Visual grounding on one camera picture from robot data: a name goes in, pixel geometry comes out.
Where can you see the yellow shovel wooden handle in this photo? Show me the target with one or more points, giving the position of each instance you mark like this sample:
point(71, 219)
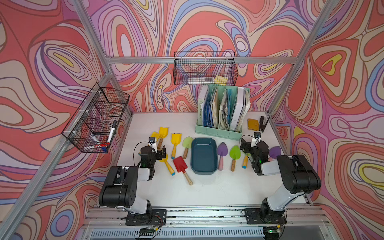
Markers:
point(163, 132)

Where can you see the wire basket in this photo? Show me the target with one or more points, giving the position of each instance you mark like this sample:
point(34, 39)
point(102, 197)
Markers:
point(189, 64)
point(89, 128)

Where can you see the clear box in basket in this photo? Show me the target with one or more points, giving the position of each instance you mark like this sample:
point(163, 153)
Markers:
point(201, 80)

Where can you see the yellow sponge in basket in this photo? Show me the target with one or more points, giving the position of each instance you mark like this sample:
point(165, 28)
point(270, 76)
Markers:
point(220, 80)

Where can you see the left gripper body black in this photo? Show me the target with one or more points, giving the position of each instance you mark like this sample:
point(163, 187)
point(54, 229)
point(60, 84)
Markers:
point(161, 153)

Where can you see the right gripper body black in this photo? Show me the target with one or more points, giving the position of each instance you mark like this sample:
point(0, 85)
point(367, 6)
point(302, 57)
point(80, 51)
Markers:
point(247, 145)

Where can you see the green file organizer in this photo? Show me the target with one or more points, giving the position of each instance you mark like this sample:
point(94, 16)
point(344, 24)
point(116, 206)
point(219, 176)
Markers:
point(223, 104)

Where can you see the yellow round shovel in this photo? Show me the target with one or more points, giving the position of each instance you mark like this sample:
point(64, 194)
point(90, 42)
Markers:
point(156, 135)

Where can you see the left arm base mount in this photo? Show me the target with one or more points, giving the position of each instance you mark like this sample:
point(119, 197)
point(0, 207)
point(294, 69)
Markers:
point(157, 218)

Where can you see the back wire basket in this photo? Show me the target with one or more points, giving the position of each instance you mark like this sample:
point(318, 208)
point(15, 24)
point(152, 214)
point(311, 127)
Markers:
point(189, 64)

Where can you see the black stapler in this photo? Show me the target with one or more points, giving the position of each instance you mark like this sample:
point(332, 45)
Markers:
point(263, 122)

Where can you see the purple trowel pink handle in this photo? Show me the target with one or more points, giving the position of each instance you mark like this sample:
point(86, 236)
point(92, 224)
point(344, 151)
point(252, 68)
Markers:
point(274, 152)
point(222, 152)

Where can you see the green trowel wooden handle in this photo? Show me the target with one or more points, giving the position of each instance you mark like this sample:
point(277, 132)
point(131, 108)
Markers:
point(235, 154)

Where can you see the yellow sticky note pad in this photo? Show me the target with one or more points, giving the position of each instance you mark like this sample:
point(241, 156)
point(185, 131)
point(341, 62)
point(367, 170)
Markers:
point(253, 125)

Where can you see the red square shovel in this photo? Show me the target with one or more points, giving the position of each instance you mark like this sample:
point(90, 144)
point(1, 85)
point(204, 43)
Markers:
point(181, 167)

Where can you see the white book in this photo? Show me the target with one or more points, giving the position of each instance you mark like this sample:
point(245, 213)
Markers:
point(238, 110)

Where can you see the teal storage box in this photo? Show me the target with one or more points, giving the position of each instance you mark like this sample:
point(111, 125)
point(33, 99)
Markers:
point(204, 157)

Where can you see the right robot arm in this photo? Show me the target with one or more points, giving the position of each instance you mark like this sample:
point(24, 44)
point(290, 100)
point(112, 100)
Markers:
point(298, 176)

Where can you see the green trowel yellow handle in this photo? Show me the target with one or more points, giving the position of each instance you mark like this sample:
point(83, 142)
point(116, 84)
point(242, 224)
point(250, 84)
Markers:
point(245, 161)

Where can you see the left wire basket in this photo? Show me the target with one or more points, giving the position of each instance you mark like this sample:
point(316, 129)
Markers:
point(89, 128)

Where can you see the yellow square shovel yellow handle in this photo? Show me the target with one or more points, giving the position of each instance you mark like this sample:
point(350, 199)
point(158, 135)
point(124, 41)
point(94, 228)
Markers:
point(175, 140)

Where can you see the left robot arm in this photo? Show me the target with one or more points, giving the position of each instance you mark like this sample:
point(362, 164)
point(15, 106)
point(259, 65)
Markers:
point(120, 186)

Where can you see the blue folder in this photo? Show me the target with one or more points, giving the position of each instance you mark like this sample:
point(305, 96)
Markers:
point(207, 111)

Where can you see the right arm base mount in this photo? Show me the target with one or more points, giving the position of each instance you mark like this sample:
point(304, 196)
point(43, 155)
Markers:
point(258, 216)

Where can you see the black white marker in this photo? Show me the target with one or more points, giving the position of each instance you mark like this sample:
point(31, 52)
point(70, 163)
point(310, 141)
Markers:
point(112, 131)

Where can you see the yellow shovel blue-tipped handle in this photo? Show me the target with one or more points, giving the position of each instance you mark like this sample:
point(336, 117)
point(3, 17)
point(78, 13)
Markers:
point(170, 169)

